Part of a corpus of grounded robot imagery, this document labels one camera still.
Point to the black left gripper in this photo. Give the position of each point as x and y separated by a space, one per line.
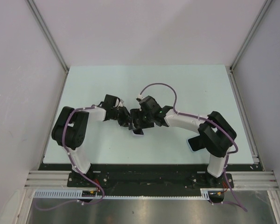
125 120

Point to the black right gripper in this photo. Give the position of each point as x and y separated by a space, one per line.
136 114

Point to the light blue phone case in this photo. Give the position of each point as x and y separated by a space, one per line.
195 144

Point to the lilac phone case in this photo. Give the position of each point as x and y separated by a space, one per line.
136 131

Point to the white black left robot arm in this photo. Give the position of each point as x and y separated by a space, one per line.
70 127

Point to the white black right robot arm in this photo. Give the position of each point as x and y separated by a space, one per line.
214 132

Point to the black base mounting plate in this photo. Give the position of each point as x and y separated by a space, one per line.
152 171

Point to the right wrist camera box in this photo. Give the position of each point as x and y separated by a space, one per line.
149 105

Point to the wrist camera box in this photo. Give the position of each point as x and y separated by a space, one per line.
111 101
149 105

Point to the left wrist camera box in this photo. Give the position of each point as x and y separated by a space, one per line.
111 101

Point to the right aluminium corner post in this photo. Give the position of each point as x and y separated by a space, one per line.
251 33

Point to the aluminium corner post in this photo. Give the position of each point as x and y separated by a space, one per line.
47 34
251 33

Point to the white slotted cable duct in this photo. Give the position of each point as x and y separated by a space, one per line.
89 194

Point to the aluminium front rail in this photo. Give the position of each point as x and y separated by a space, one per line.
65 179

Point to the left aluminium corner post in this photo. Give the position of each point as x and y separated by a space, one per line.
47 34

